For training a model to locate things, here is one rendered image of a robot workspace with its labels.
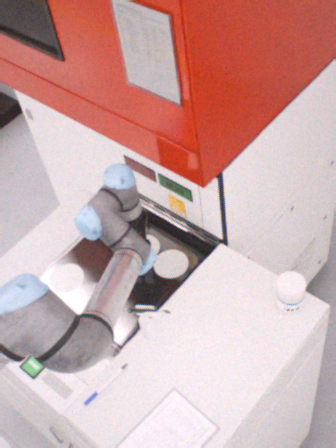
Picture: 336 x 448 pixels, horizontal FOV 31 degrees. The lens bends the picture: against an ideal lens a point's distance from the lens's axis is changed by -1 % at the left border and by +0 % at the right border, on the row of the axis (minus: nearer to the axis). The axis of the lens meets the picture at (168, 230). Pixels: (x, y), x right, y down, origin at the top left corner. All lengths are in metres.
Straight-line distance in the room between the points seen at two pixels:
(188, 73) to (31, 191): 2.20
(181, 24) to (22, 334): 0.64
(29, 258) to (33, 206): 1.32
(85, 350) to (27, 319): 0.13
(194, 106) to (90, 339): 0.52
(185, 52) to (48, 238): 0.97
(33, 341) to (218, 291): 0.61
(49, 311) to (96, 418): 0.42
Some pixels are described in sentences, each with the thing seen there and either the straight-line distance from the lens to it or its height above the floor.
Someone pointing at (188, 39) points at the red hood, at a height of 1.64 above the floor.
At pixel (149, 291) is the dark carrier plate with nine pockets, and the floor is 0.90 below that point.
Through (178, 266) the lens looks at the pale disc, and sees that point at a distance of 1.73.
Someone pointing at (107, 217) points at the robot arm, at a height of 1.22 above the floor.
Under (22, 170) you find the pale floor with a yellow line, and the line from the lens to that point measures 3.48.
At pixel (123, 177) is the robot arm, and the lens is 1.47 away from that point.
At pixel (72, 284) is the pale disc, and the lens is 1.76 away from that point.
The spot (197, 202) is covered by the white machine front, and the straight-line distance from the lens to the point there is 1.62.
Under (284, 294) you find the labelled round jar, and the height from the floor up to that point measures 1.06.
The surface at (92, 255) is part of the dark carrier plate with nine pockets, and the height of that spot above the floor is 0.90.
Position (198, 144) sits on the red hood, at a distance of 1.36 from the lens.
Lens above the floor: 2.30
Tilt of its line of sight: 51 degrees down
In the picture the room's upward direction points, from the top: 11 degrees counter-clockwise
